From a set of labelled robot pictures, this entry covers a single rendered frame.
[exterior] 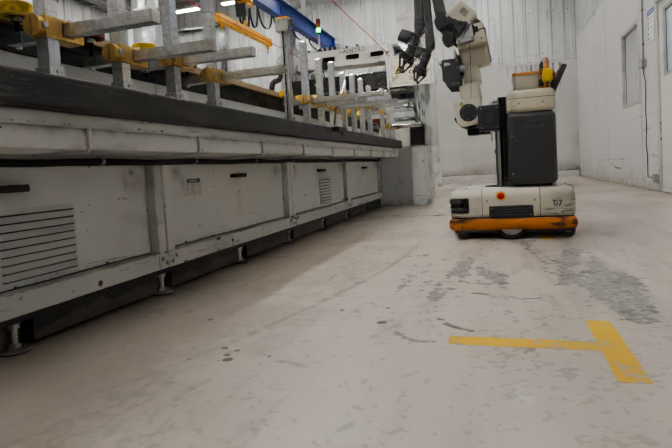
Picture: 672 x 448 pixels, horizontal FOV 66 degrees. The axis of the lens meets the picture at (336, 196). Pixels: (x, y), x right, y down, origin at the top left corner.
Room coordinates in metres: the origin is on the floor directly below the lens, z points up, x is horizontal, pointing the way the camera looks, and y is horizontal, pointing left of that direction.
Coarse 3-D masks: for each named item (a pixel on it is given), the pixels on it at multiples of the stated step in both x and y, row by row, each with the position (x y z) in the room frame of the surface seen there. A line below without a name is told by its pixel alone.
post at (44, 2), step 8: (40, 0) 1.24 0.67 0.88; (48, 0) 1.25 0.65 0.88; (40, 8) 1.24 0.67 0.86; (48, 8) 1.24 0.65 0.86; (56, 16) 1.27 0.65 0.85; (40, 40) 1.24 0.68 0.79; (48, 40) 1.24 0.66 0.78; (56, 40) 1.26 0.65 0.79; (40, 48) 1.24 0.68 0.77; (48, 48) 1.24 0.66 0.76; (56, 48) 1.26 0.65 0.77; (40, 56) 1.24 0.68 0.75; (48, 56) 1.23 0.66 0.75; (56, 56) 1.26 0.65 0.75; (40, 64) 1.24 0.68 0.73; (48, 64) 1.24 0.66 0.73; (56, 64) 1.25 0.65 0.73
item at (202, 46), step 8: (200, 40) 1.44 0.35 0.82; (208, 40) 1.43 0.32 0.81; (152, 48) 1.49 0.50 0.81; (160, 48) 1.48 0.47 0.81; (168, 48) 1.47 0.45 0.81; (176, 48) 1.47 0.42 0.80; (184, 48) 1.46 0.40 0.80; (192, 48) 1.45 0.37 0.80; (200, 48) 1.44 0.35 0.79; (208, 48) 1.44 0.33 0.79; (216, 48) 1.46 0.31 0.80; (96, 56) 1.55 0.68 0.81; (136, 56) 1.51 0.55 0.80; (144, 56) 1.50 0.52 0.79; (152, 56) 1.49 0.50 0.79; (160, 56) 1.48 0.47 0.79; (168, 56) 1.48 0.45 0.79; (176, 56) 1.49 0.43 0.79; (88, 64) 1.56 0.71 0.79; (96, 64) 1.55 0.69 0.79; (104, 64) 1.54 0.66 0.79
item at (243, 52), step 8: (240, 48) 1.68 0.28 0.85; (248, 48) 1.67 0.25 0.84; (184, 56) 1.75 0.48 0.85; (192, 56) 1.74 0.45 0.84; (200, 56) 1.73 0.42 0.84; (208, 56) 1.72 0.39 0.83; (216, 56) 1.71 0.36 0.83; (224, 56) 1.70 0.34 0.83; (232, 56) 1.69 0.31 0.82; (240, 56) 1.68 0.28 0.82; (248, 56) 1.69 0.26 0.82; (152, 64) 1.79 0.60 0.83; (160, 64) 1.78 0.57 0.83; (184, 64) 1.75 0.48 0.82; (192, 64) 1.76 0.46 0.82; (144, 72) 1.81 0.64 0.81
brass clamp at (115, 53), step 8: (104, 48) 1.46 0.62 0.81; (112, 48) 1.45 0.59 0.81; (120, 48) 1.46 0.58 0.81; (128, 48) 1.49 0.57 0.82; (136, 48) 1.53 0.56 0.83; (104, 56) 1.46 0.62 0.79; (112, 56) 1.45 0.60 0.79; (120, 56) 1.46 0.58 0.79; (128, 56) 1.49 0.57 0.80; (136, 64) 1.52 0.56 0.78; (144, 64) 1.56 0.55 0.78
